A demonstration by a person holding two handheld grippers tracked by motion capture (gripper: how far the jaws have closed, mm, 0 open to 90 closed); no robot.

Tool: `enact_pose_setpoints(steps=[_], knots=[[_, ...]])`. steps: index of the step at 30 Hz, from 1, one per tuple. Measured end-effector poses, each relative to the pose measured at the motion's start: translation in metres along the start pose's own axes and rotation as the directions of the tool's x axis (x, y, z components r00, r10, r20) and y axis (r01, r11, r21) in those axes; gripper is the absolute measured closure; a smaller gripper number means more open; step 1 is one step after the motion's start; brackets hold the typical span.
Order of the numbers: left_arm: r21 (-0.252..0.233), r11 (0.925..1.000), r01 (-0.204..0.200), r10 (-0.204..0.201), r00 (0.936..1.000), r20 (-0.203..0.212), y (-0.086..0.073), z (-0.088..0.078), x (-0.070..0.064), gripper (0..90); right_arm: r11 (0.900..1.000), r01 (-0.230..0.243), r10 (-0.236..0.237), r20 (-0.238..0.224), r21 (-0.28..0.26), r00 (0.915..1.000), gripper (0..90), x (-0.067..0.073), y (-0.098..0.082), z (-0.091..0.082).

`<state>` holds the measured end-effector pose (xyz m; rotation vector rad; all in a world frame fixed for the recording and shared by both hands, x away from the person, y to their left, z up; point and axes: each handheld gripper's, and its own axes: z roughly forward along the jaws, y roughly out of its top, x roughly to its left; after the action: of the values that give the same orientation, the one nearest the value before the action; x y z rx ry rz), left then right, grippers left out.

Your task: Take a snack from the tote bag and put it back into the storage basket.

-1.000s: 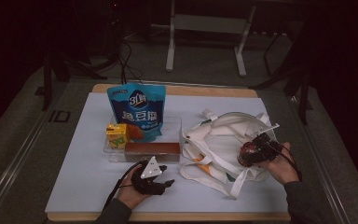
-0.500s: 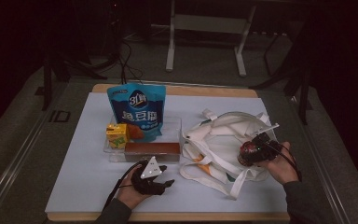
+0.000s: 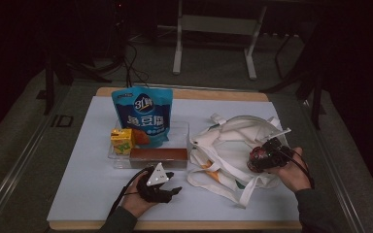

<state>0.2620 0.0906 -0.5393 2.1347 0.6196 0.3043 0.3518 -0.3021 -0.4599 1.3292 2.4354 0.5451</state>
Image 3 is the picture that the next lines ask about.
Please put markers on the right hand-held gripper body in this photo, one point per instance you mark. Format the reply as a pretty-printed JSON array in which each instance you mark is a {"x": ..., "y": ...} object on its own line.
[{"x": 275, "y": 153}]

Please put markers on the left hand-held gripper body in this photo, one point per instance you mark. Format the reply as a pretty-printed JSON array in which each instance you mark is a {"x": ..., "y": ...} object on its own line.
[{"x": 150, "y": 191}]

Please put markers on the red round can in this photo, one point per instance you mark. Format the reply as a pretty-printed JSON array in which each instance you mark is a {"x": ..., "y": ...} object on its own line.
[{"x": 257, "y": 158}]

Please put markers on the long brown box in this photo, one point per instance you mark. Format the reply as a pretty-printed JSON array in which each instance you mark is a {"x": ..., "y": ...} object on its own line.
[{"x": 160, "y": 154}]

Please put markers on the white patterned tote bag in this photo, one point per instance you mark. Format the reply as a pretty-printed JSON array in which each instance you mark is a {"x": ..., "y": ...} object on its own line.
[{"x": 226, "y": 161}]

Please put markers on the clear plastic tray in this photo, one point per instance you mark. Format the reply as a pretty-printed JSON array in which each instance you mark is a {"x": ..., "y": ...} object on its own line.
[{"x": 181, "y": 136}]

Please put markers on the yellow drink carton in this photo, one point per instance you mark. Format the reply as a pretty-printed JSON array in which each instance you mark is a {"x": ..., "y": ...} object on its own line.
[{"x": 121, "y": 140}]

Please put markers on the blue snack pouch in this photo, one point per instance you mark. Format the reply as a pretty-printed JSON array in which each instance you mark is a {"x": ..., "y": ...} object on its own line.
[{"x": 145, "y": 113}]

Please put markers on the person's left hand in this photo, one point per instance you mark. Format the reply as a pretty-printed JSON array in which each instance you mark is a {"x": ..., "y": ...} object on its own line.
[{"x": 136, "y": 204}]

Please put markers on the person's right hand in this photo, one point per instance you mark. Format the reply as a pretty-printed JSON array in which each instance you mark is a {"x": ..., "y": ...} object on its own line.
[{"x": 293, "y": 171}]

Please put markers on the white table mat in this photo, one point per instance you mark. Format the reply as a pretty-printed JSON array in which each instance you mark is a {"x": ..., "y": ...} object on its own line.
[{"x": 84, "y": 191}]

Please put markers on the black metal stand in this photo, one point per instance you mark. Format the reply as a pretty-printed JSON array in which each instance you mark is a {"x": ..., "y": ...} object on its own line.
[
  {"x": 58, "y": 69},
  {"x": 311, "y": 81}
]

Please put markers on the black rectangular floor bracket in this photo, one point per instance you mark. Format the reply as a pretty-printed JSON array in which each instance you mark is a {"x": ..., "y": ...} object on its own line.
[{"x": 61, "y": 120}]

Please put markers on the white metal desk frame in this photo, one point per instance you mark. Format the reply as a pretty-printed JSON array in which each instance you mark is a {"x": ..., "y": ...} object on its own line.
[{"x": 217, "y": 24}]

